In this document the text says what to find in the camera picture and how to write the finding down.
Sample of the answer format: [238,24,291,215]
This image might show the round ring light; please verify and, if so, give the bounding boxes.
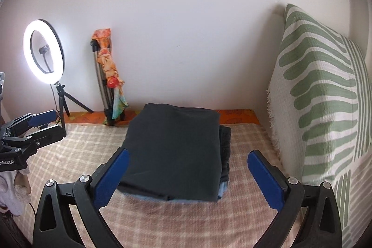
[23,19,65,84]

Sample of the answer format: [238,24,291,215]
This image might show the folded light blue cloth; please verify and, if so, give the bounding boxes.
[123,181,230,203]

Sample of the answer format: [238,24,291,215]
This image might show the dark grey pants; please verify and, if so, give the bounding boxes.
[116,103,220,202]

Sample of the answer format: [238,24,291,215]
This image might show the green striped white cloth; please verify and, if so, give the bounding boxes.
[331,39,372,248]

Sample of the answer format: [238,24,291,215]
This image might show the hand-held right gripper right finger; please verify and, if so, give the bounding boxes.
[247,150,343,248]

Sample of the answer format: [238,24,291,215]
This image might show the folded dark grey cloth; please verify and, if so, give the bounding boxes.
[218,125,232,183]

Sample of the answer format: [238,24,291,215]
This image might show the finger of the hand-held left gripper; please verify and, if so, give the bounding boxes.
[17,124,67,153]
[0,110,58,138]

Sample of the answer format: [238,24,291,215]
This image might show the black mini tripod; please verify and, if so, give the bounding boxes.
[54,82,94,136]

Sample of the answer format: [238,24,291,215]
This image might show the green leaf patterned pillow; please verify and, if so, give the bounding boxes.
[267,3,368,187]

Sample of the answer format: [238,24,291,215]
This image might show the beige checkered blanket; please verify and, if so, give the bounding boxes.
[17,122,309,248]

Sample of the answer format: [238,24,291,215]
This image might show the orange bed sheet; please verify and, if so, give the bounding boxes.
[62,109,260,128]

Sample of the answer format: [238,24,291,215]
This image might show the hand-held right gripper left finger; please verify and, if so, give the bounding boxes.
[33,147,130,248]

